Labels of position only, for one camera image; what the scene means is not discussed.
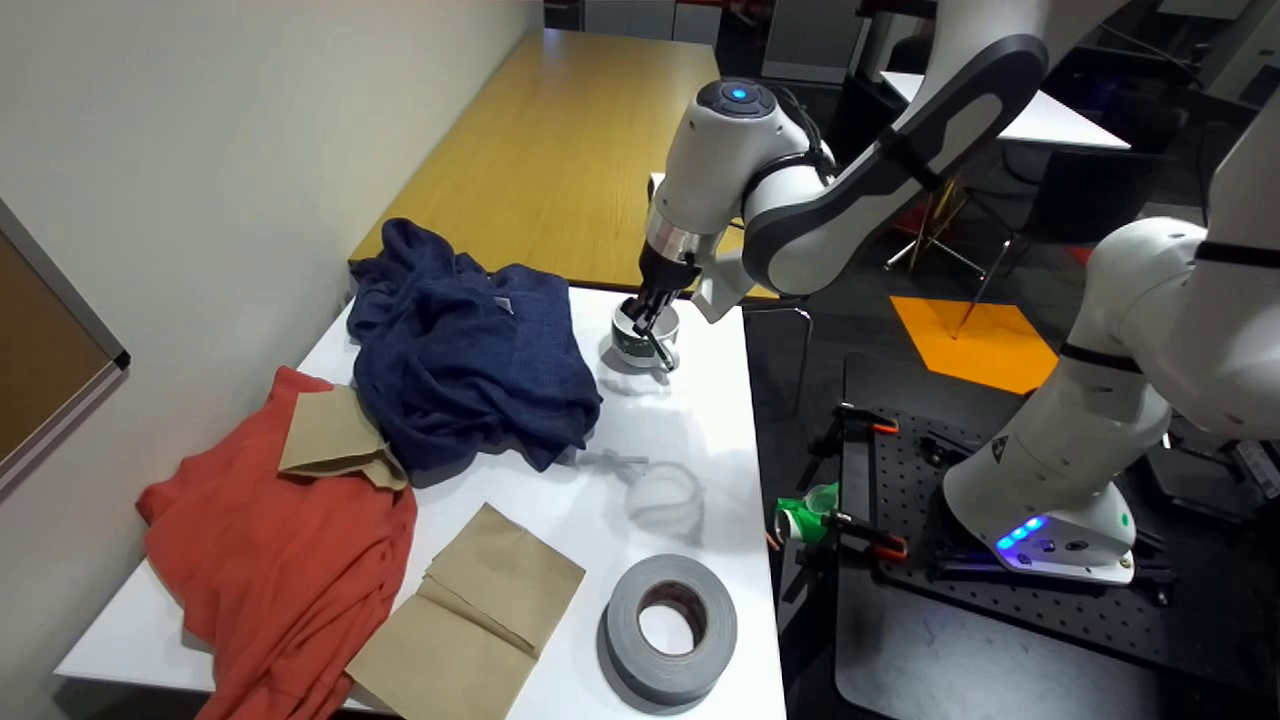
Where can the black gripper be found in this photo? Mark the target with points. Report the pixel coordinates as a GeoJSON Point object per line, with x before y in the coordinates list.
{"type": "Point", "coordinates": [661, 277]}

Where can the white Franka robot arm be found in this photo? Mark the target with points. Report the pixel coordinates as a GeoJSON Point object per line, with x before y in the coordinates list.
{"type": "Point", "coordinates": [855, 203]}

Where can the navy blue cloth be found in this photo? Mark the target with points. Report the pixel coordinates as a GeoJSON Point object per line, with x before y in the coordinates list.
{"type": "Point", "coordinates": [466, 362]}

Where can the yellow wooden table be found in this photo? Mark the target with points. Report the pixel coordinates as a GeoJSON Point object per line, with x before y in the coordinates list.
{"type": "Point", "coordinates": [562, 162]}

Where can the black orange clamp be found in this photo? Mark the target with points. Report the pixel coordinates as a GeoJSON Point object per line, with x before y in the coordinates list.
{"type": "Point", "coordinates": [870, 422]}
{"type": "Point", "coordinates": [874, 539]}

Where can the green crumpled object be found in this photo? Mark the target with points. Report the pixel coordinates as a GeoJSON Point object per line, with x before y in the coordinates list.
{"type": "Point", "coordinates": [809, 512]}

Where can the large tan paper bag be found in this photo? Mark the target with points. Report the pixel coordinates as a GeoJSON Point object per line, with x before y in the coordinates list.
{"type": "Point", "coordinates": [482, 603]}

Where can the orange floor sheet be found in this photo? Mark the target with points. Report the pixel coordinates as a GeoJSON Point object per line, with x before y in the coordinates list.
{"type": "Point", "coordinates": [984, 351]}

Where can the orange red cloth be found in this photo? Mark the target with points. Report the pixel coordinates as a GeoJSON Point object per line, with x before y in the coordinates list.
{"type": "Point", "coordinates": [280, 562]}

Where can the white side table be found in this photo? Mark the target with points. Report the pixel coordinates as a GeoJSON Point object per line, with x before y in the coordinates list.
{"type": "Point", "coordinates": [1064, 124]}

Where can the framed cork board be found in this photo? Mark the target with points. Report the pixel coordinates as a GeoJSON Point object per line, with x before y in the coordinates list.
{"type": "Point", "coordinates": [41, 362]}

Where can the grey duct tape roll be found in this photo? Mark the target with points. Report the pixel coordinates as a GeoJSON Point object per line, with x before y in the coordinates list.
{"type": "Point", "coordinates": [625, 654]}

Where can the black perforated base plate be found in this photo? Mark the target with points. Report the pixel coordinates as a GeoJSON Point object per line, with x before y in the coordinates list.
{"type": "Point", "coordinates": [932, 522]}

